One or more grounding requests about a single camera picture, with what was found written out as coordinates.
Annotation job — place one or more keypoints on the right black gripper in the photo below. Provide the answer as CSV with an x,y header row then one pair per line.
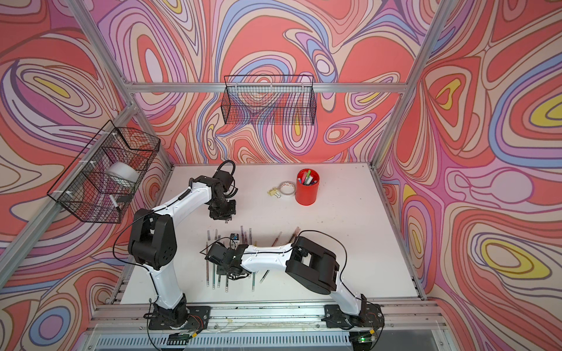
x,y
221,270

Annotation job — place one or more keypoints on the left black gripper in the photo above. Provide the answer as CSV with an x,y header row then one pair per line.
x,y
233,210

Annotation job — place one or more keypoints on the red pencil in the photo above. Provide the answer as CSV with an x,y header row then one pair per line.
x,y
208,284

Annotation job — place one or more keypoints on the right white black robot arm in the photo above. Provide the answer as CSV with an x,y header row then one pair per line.
x,y
311,265

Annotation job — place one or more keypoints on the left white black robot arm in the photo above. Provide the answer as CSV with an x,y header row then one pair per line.
x,y
153,241

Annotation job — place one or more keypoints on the pink capped pencil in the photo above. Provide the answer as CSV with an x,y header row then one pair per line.
x,y
277,239

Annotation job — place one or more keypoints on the yellow binder clip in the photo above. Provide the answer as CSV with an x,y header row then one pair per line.
x,y
274,192

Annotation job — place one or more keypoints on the clear tape roll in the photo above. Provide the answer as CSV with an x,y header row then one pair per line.
x,y
287,189

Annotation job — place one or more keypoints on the yellow black capped pencil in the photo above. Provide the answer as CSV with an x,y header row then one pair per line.
x,y
294,234

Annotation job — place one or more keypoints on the red pen cup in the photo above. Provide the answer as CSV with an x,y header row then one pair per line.
x,y
307,194

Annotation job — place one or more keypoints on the white tape roll in basket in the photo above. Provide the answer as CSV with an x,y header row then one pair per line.
x,y
122,174

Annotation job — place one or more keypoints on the white marker in basket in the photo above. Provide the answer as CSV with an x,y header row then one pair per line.
x,y
114,203

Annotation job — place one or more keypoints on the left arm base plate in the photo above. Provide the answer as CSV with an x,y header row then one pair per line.
x,y
190,318

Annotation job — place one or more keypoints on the black wire basket rear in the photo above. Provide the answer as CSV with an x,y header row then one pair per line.
x,y
288,100

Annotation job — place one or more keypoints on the black wire basket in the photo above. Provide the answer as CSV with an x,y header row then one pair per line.
x,y
288,100
84,190

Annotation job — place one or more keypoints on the black wire basket left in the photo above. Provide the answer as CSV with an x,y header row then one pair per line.
x,y
84,190

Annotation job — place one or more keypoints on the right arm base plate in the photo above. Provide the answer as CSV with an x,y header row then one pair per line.
x,y
370,317

